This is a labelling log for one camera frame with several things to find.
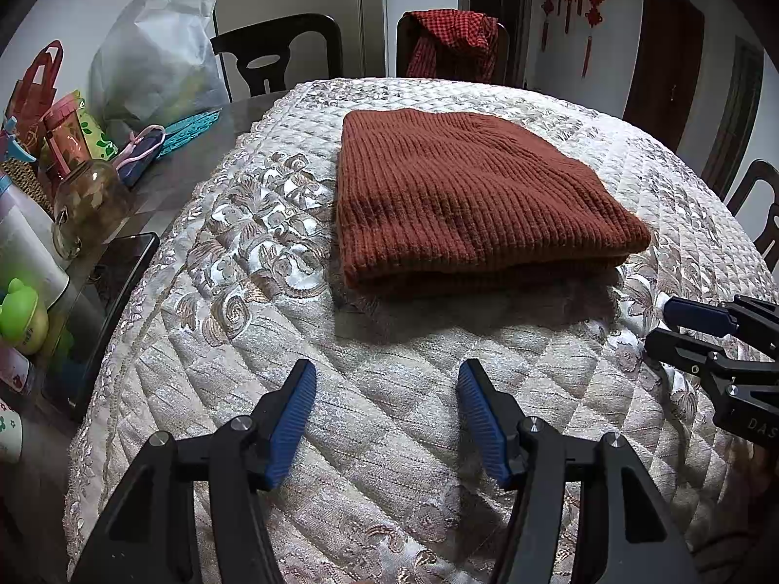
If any glass jar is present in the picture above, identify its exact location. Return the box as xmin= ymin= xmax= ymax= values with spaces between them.
xmin=52 ymin=159 xmax=132 ymax=260

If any cream quilted floral blanket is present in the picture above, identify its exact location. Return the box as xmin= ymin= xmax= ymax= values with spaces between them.
xmin=64 ymin=76 xmax=779 ymax=584

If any red checked cloth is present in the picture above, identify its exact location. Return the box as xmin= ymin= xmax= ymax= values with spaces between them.
xmin=405 ymin=10 xmax=501 ymax=83

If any white cup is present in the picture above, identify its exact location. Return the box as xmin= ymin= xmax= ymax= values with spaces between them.
xmin=0 ymin=195 xmax=72 ymax=311

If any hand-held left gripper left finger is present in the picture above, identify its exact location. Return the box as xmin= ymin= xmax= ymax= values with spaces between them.
xmin=72 ymin=359 xmax=317 ymax=584

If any dark glass door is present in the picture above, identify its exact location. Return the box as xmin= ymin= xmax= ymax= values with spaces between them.
xmin=461 ymin=0 xmax=534 ymax=87

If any teal mesh mat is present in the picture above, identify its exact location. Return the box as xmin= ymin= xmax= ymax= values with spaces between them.
xmin=157 ymin=108 xmax=222 ymax=157

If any blue pouch with pink strap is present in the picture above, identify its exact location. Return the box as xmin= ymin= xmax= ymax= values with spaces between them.
xmin=112 ymin=125 xmax=167 ymax=187

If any red gift bag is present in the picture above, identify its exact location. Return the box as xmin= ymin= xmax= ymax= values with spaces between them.
xmin=5 ymin=41 xmax=65 ymax=154

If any white plastic bag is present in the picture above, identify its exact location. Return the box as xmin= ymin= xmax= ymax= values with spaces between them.
xmin=90 ymin=0 xmax=229 ymax=147

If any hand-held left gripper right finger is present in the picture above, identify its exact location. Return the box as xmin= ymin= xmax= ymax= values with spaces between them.
xmin=458 ymin=359 xmax=707 ymax=584

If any green floral packet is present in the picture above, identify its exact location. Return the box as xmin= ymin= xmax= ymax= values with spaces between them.
xmin=70 ymin=91 xmax=120 ymax=163

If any green frog toy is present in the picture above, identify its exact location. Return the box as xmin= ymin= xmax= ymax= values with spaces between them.
xmin=0 ymin=278 xmax=50 ymax=355

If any brown wooden door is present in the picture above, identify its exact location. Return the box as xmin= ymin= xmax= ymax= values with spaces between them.
xmin=624 ymin=0 xmax=707 ymax=153

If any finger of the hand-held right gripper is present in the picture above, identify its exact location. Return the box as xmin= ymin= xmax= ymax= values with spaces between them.
xmin=663 ymin=295 xmax=779 ymax=350
xmin=646 ymin=328 xmax=731 ymax=375

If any pink drinking bottle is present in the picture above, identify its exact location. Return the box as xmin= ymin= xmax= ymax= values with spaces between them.
xmin=39 ymin=97 xmax=87 ymax=179

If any floral mug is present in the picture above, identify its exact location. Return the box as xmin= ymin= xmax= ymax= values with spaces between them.
xmin=0 ymin=398 xmax=25 ymax=464

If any rust brown knit sweater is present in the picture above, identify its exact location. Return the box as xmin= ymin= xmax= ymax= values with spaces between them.
xmin=336 ymin=108 xmax=653 ymax=302

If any dark wooden chair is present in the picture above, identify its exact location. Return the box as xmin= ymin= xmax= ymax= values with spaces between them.
xmin=395 ymin=12 xmax=512 ymax=87
xmin=726 ymin=159 xmax=779 ymax=259
xmin=210 ymin=13 xmax=343 ymax=103

